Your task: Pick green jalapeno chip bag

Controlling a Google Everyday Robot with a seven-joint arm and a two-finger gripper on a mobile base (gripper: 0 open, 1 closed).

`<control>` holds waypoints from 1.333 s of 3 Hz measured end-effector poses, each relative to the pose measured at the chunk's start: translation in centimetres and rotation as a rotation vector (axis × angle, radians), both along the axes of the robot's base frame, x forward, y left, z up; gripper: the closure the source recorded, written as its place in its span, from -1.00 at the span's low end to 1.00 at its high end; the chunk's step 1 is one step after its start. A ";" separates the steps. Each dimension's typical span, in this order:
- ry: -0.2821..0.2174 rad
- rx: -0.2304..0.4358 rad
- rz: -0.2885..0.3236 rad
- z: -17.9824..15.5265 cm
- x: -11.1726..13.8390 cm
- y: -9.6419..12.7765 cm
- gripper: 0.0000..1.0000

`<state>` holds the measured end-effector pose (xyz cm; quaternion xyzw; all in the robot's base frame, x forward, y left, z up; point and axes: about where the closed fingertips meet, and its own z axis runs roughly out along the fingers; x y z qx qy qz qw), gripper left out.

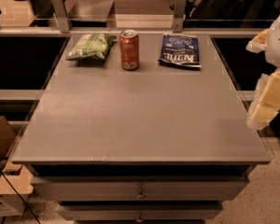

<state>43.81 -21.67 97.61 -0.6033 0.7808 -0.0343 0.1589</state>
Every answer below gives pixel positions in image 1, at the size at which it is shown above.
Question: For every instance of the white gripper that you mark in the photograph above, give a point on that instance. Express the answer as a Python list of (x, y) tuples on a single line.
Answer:
[(279, 42)]

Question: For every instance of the green jalapeno chip bag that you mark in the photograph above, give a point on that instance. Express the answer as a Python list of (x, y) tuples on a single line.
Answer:
[(91, 46)]

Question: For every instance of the blue Kettle chip bag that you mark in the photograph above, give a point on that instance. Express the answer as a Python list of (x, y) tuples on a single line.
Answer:
[(180, 50)]

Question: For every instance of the grey drawer cabinet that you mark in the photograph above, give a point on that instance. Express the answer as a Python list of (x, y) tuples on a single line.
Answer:
[(100, 133)]

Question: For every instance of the orange soda can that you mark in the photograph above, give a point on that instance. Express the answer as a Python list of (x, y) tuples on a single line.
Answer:
[(129, 49)]

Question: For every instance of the upper drawer knob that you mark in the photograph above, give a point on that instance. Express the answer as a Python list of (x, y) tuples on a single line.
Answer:
[(140, 195)]

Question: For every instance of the drawer knob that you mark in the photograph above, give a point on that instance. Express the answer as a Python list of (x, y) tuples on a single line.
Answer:
[(139, 219), (140, 195)]

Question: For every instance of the lower drawer knob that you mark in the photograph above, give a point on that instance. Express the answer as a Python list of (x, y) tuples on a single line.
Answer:
[(139, 219)]

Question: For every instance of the cardboard box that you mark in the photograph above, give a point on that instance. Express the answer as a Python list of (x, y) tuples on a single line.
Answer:
[(12, 176)]

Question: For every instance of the right metal bracket post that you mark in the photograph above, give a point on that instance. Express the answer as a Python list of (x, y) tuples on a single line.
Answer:
[(178, 15)]

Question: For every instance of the metal bracket post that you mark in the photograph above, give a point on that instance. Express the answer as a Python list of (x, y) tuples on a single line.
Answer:
[(61, 16), (178, 15)]

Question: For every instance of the left metal bracket post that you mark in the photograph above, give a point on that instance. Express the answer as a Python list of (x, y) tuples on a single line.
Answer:
[(61, 16)]

